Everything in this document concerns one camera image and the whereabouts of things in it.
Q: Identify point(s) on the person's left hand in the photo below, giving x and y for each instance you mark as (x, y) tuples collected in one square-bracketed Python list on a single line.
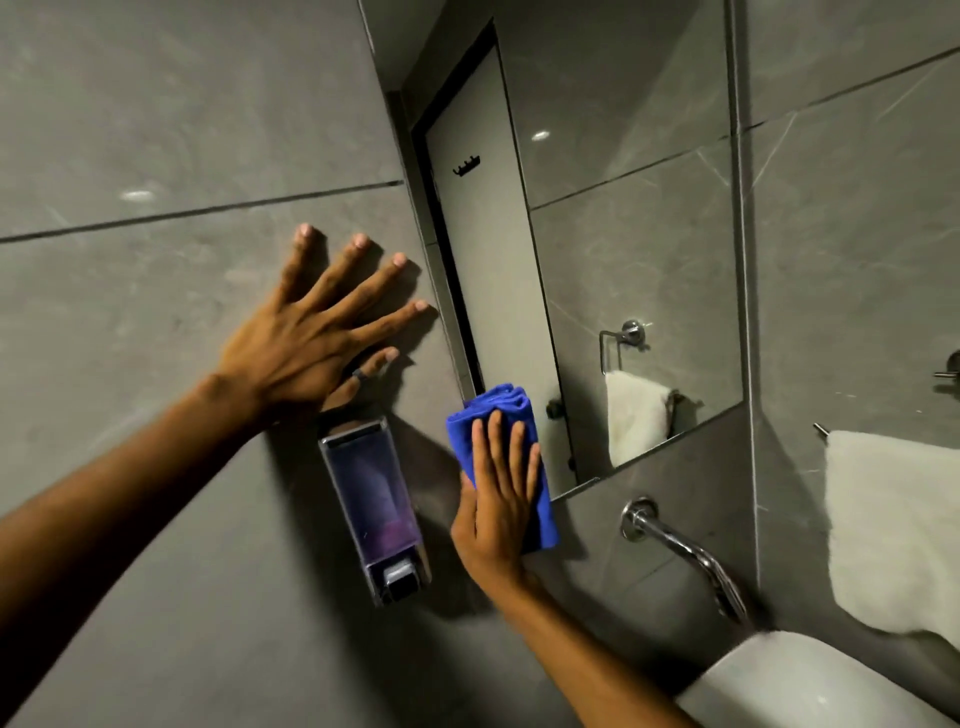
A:
[(289, 352)]

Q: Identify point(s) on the person's right hand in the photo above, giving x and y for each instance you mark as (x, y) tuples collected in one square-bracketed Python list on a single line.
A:
[(495, 517)]

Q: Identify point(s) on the person's right middle finger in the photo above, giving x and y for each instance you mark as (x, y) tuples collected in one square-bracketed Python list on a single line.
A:
[(499, 450)]

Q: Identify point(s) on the person's right thumb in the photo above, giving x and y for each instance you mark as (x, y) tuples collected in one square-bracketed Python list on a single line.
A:
[(463, 506)]

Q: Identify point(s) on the person's right little finger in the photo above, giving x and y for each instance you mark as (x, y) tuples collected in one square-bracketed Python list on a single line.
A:
[(532, 476)]

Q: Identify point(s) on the person's left thumb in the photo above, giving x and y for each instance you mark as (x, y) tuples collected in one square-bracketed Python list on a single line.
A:
[(369, 369)]

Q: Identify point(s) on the person's left middle finger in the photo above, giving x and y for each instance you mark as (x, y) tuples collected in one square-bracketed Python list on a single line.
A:
[(367, 285)]

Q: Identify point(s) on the person's left little finger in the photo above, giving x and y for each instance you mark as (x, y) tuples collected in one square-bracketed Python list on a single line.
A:
[(300, 259)]

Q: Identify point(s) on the blue microfibre cloth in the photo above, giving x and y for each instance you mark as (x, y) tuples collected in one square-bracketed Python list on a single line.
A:
[(499, 405)]

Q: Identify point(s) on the person's left forearm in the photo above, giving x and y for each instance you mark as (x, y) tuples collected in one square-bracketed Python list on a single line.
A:
[(112, 525)]

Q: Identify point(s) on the person's right forearm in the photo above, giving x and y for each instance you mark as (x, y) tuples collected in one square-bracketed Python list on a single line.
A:
[(577, 660)]

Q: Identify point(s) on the white ceramic sink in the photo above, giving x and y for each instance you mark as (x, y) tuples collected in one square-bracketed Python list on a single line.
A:
[(795, 686)]

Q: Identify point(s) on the white hanging towel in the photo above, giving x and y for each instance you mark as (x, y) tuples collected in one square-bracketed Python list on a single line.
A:
[(892, 525)]

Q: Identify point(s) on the wall soap dispenser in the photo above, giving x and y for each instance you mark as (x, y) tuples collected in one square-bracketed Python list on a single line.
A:
[(375, 502)]

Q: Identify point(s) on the chrome wall faucet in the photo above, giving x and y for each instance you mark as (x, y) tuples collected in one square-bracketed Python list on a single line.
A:
[(675, 540)]

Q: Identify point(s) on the wall mirror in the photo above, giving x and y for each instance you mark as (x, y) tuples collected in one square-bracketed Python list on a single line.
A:
[(622, 225)]

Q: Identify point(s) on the chrome wall hook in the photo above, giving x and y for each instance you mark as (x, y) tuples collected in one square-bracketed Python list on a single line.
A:
[(951, 371)]

